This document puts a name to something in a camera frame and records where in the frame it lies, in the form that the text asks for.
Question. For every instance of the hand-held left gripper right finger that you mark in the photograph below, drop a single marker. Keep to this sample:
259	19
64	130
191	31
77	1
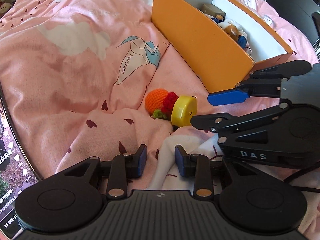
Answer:
179	162

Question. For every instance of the orange crochet toy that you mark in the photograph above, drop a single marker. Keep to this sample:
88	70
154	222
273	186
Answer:
156	102

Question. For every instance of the pink printed blanket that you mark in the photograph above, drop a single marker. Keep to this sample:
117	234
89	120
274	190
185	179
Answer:
62	67

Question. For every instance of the dark cabinet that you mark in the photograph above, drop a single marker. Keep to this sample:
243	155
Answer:
295	12

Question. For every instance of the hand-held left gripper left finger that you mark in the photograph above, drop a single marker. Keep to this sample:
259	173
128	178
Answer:
142	160

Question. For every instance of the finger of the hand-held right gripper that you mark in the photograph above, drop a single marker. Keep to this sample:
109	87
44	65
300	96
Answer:
227	97
207	121

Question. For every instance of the small grey box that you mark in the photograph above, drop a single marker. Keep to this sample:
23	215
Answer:
212	9

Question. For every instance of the yellow round case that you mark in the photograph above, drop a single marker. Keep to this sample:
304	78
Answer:
183	111

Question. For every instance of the dark printed poster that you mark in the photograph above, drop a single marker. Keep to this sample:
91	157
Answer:
12	175

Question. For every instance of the orange cardboard box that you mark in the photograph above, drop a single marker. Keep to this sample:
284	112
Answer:
195	40

